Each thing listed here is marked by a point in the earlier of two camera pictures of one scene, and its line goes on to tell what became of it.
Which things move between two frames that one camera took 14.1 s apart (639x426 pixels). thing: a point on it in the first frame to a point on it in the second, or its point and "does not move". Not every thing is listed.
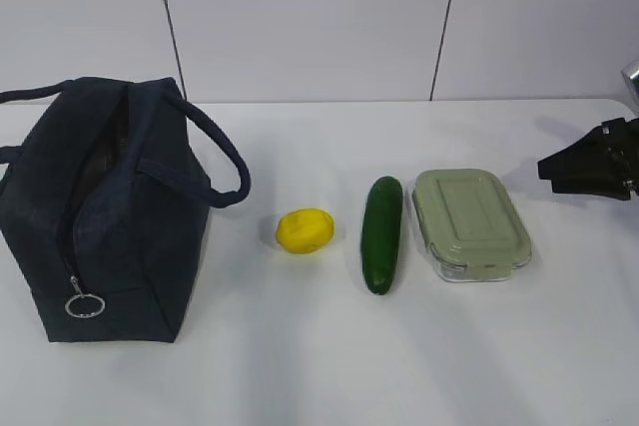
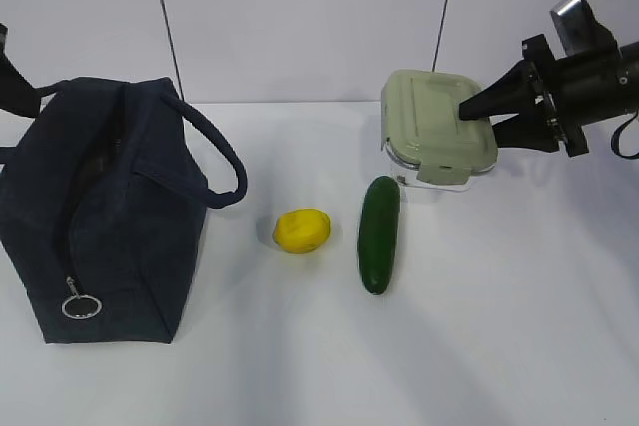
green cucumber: x=381 y=233 does not move
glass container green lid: x=470 y=224 to x=422 y=131
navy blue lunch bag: x=105 y=196 does not move
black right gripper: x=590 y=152 to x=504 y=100
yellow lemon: x=306 y=230 does not move
